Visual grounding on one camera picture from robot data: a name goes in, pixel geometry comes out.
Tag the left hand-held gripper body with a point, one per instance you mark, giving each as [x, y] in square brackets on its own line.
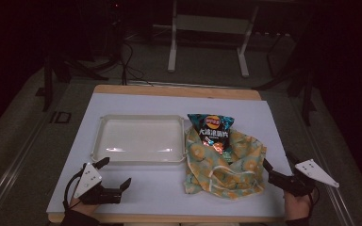
[89, 180]

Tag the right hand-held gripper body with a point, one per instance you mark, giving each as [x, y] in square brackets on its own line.
[295, 185]

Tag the white plastic tray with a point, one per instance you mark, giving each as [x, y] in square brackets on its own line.
[139, 138]

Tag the pineapple print cloth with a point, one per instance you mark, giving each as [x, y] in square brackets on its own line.
[223, 175]

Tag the dark potato chip bag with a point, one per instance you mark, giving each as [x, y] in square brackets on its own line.
[213, 128]

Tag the person's right hand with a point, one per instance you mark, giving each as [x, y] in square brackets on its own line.
[298, 207]

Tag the person's left hand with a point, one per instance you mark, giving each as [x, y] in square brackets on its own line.
[81, 207]

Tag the white table mat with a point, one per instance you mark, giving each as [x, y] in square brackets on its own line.
[157, 188]

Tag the floor socket plate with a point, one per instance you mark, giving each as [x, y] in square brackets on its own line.
[61, 117]

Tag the black tripod stand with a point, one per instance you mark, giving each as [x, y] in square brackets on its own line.
[306, 94]
[47, 84]

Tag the wooden table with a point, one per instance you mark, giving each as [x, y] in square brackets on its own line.
[176, 91]

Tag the white metal stand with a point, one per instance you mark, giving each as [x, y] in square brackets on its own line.
[212, 23]

